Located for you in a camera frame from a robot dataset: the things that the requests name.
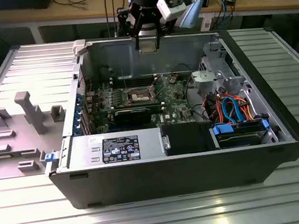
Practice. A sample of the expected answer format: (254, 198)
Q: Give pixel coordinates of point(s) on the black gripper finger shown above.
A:
(158, 42)
(137, 43)

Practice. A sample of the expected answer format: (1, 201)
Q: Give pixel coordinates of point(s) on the silver CPU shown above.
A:
(149, 48)

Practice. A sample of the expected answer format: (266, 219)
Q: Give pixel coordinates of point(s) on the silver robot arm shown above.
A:
(192, 11)

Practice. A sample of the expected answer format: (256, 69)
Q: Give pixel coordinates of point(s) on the black RAM slot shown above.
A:
(133, 84)
(138, 105)
(132, 79)

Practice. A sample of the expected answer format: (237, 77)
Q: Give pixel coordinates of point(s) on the CPU socket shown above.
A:
(137, 95)

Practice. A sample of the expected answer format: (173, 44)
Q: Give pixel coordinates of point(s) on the round coin battery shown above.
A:
(172, 80)

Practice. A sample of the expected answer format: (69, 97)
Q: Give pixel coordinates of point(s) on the white label card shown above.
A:
(206, 25)

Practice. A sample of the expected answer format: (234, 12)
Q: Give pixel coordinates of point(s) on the pale grey case latch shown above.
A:
(80, 47)

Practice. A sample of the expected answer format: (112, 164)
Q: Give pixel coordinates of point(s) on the silver disk bay cage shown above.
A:
(205, 78)

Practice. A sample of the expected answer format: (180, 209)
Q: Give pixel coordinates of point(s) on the green motherboard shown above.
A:
(176, 106)

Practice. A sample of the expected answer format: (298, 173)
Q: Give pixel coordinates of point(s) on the black graphics card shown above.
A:
(134, 117)

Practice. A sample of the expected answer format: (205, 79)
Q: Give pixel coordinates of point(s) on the wooden workbench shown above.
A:
(60, 12)

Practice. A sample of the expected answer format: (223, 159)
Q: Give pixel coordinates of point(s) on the small black box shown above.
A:
(230, 1)

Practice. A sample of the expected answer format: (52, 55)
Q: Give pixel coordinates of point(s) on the hard disk in blue carrier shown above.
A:
(223, 130)

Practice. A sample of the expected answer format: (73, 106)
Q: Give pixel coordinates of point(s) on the silver power supply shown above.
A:
(83, 152)

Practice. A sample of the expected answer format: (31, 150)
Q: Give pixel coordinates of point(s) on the black PC case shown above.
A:
(173, 177)

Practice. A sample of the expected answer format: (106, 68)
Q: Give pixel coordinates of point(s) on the blue plastic clip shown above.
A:
(50, 157)

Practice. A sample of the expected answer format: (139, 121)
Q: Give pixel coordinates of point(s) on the grey parts rack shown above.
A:
(24, 148)

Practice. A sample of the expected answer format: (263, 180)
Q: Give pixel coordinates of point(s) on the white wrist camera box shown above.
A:
(171, 10)

